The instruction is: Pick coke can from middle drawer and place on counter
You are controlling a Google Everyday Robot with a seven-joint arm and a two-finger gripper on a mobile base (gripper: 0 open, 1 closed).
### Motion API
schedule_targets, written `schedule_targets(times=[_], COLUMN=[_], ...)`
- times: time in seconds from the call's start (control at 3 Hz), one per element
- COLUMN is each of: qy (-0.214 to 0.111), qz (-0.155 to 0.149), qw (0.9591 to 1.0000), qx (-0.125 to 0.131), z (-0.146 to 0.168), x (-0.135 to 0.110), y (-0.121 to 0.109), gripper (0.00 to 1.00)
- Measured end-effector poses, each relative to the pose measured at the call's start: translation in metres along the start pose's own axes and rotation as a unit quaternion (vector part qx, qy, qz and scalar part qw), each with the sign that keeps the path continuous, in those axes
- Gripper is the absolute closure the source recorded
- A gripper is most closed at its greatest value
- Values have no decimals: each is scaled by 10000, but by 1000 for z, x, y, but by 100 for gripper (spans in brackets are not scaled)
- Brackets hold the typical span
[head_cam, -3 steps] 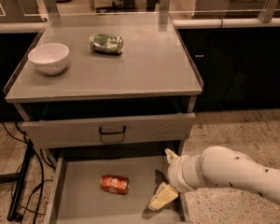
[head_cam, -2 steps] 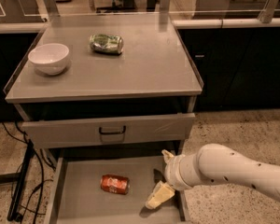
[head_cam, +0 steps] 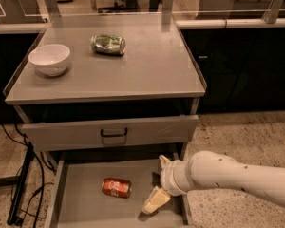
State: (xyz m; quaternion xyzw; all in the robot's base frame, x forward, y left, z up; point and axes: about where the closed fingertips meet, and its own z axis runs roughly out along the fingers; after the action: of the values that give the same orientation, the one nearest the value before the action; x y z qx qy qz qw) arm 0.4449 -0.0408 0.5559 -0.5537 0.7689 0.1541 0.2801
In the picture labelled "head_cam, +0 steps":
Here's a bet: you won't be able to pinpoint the white ceramic bowl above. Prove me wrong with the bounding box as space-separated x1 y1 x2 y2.
28 44 70 77

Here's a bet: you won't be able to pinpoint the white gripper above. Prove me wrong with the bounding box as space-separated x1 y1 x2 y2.
142 155 190 215

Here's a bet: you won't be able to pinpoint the grey top drawer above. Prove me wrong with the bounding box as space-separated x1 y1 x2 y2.
23 115 199 151

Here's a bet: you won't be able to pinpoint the open grey middle drawer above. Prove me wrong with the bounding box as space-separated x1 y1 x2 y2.
44 158 191 228

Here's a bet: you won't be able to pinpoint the black metal floor bar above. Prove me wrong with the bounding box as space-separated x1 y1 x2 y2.
0 144 34 225

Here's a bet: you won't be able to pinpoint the red coke can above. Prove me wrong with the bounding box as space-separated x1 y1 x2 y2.
102 178 131 199

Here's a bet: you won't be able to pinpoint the grey drawer cabinet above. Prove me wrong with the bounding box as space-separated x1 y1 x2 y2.
3 12 209 228

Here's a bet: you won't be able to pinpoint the black drawer handle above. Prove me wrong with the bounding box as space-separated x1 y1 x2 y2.
100 127 128 138

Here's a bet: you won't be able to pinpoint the green soda can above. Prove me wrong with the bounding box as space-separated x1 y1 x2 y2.
90 34 125 56

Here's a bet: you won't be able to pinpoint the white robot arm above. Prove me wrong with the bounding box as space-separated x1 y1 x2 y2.
142 151 285 214

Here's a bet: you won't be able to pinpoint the black floor cables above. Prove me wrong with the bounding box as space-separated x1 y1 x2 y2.
0 123 58 228

